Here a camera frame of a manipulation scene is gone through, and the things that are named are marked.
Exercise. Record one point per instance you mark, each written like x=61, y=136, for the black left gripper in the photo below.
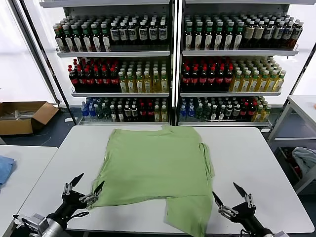
x=70, y=205

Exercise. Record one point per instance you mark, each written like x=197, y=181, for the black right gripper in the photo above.
x=245, y=214

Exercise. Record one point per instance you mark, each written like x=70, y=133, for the green polo shirt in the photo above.
x=153, y=168

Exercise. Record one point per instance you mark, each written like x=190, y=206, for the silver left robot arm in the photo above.
x=53, y=230

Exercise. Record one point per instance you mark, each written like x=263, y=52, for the black storage crate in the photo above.
x=284, y=160

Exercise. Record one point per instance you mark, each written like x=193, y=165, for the white paper scrap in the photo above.
x=67, y=120

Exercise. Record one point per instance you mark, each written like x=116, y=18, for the blue drink bottle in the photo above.
x=190, y=111
x=183, y=111
x=84, y=111
x=91, y=111

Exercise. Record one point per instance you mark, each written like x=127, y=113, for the blue folded cloth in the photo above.
x=6, y=168

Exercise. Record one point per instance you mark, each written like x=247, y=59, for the dark green drink bottle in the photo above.
x=206, y=112
x=99, y=112
x=198, y=112
x=105, y=112

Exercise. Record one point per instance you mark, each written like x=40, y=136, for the dark bottle white cap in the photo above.
x=237, y=111
x=222, y=113
x=127, y=112
x=112, y=113
x=120, y=113
x=214, y=113
x=134, y=112
x=229, y=111

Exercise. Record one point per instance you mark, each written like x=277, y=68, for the grey-blue crumpled cloth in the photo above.
x=304, y=158

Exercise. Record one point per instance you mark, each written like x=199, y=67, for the cola bottle red cap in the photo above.
x=97, y=78
x=244, y=111
x=220, y=79
x=114, y=78
x=142, y=112
x=150, y=112
x=251, y=111
x=211, y=79
x=105, y=78
x=228, y=79
x=185, y=79
x=89, y=78
x=203, y=79
x=81, y=78
x=194, y=79
x=73, y=79

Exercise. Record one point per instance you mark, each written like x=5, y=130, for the yellow drink bottle green label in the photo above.
x=254, y=82
x=156, y=114
x=130, y=84
x=258, y=113
x=122, y=84
x=280, y=82
x=266, y=113
x=156, y=83
x=139, y=84
x=237, y=82
x=164, y=83
x=163, y=114
x=245, y=82
x=147, y=84
x=263, y=82
x=271, y=82

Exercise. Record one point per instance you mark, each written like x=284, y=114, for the brown cardboard box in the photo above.
x=14, y=127

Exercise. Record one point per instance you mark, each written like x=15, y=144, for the metal parts in carton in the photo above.
x=17, y=114

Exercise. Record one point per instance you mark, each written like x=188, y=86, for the white metal shelf rack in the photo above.
x=113, y=53
x=239, y=52

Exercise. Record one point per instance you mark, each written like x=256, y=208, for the dark bottle green cap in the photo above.
x=208, y=37
x=228, y=37
x=188, y=37
x=59, y=39
x=67, y=39
x=76, y=39
x=95, y=39
x=86, y=39
x=238, y=37
x=105, y=39
x=198, y=37
x=218, y=37

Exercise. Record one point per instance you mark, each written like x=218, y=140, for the dark bottle blue white label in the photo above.
x=132, y=33
x=297, y=33
x=268, y=33
x=278, y=33
x=287, y=33
x=123, y=33
x=152, y=33
x=162, y=32
x=114, y=33
x=142, y=33

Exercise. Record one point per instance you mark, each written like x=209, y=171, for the dark bottle beige label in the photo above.
x=258, y=33
x=249, y=33

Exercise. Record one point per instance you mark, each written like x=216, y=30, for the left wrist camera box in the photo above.
x=37, y=221

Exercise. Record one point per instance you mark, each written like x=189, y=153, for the white frame table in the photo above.
x=302, y=103

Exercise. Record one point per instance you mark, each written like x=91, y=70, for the black window frame post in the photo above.
x=48, y=61

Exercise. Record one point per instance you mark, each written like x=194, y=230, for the grey window frame post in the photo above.
x=34, y=49

